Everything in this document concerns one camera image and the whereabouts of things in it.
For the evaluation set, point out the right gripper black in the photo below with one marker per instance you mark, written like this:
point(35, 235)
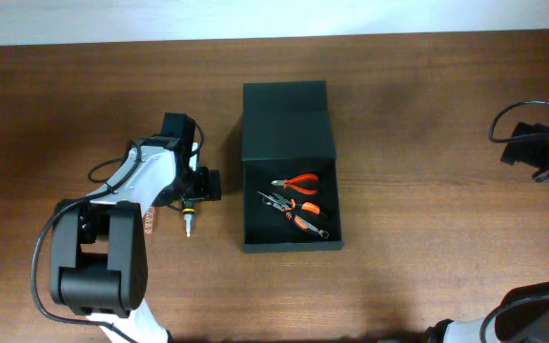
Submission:
point(525, 152)

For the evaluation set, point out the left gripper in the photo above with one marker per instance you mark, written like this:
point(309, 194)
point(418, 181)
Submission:
point(205, 187)

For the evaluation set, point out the yellow black screwdriver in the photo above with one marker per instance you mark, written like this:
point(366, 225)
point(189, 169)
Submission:
point(188, 212)

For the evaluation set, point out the red side cutters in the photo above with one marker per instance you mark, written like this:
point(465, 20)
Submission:
point(304, 183)

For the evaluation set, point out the orange black pliers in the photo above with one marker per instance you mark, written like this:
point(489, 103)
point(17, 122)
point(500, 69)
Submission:
point(303, 213)

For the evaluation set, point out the silver wrench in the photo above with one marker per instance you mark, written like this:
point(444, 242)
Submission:
point(319, 232)

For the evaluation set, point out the black box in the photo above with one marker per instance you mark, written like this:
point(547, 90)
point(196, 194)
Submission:
point(287, 131)

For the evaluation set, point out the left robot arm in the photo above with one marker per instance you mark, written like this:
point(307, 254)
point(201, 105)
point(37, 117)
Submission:
point(99, 267)

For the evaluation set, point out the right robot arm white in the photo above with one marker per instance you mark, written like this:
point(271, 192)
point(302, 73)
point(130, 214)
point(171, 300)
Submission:
point(523, 313)

